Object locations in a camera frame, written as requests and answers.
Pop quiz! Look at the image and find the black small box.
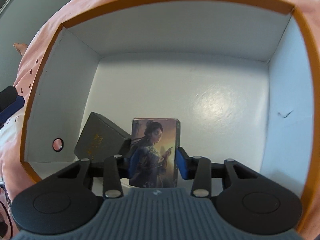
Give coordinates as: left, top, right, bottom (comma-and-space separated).
74, 112, 131, 163

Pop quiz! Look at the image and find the illustrated card box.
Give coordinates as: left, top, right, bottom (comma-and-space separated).
129, 118, 181, 188

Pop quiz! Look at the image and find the person's bare foot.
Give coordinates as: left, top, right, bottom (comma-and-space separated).
13, 43, 28, 56

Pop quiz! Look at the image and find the orange cardboard box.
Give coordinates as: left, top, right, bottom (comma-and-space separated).
19, 0, 320, 235

